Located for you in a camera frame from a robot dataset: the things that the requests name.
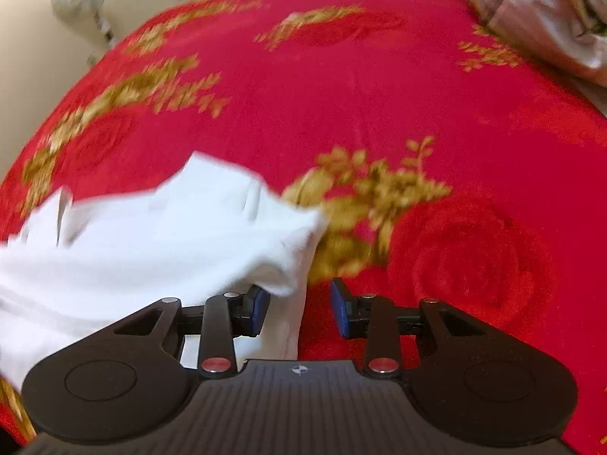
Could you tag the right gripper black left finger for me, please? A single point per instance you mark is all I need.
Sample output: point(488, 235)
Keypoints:
point(136, 374)

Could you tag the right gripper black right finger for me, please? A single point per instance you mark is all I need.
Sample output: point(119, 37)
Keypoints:
point(465, 377)

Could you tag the plaid crumpled quilt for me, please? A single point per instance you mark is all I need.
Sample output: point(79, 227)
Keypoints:
point(568, 34)

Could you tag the white small garment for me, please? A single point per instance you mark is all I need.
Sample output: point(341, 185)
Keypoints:
point(77, 266)

